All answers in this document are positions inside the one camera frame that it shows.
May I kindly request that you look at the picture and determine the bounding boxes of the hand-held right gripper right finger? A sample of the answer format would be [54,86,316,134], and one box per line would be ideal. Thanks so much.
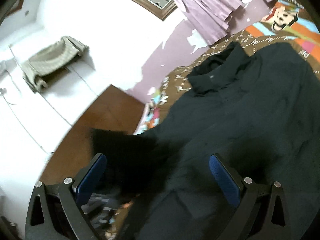
[209,153,288,240]

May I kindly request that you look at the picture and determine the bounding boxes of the beige cloth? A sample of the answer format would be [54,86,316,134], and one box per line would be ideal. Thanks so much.
[22,36,90,93]

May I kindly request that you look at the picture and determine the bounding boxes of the black shirt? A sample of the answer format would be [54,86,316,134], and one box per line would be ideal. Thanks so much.
[90,41,320,240]

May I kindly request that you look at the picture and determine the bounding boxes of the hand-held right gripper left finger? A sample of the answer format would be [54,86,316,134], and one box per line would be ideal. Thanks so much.
[25,152,108,240]

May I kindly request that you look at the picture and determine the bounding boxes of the colourful printed blanket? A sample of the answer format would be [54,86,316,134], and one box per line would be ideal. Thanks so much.
[135,0,320,134]

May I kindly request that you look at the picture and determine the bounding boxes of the purple knotted curtain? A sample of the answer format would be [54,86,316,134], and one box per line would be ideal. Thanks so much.
[171,0,250,46]

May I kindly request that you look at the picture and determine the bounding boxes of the brown wooden headboard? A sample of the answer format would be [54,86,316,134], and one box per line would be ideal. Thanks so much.
[40,84,146,183]

